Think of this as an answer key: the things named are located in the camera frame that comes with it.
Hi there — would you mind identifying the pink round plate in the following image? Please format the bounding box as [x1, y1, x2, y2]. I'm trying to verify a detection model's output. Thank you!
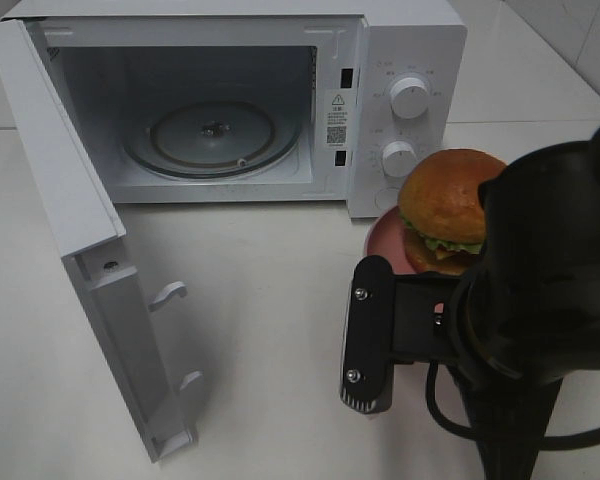
[363, 205, 481, 396]

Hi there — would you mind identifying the round white door release button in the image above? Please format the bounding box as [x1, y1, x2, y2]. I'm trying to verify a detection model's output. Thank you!
[374, 188, 399, 211]

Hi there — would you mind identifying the burger with lettuce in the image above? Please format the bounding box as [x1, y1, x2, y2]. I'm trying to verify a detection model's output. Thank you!
[397, 149, 506, 275]

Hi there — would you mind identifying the lower white timer knob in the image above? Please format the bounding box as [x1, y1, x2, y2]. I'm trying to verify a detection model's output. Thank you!
[381, 141, 417, 178]

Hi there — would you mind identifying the glass microwave turntable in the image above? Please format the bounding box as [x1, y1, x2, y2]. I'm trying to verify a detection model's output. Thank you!
[124, 100, 306, 180]

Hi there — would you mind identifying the white warning label sticker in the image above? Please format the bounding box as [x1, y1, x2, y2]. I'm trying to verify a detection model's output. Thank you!
[323, 89, 353, 149]

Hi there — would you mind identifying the upper white power knob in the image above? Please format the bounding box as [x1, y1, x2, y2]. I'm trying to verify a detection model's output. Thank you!
[389, 76, 430, 119]

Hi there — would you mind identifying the white microwave oven body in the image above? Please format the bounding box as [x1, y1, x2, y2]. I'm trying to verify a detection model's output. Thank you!
[0, 1, 467, 218]

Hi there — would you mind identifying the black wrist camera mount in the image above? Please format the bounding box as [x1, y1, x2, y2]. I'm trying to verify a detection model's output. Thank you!
[339, 255, 461, 415]

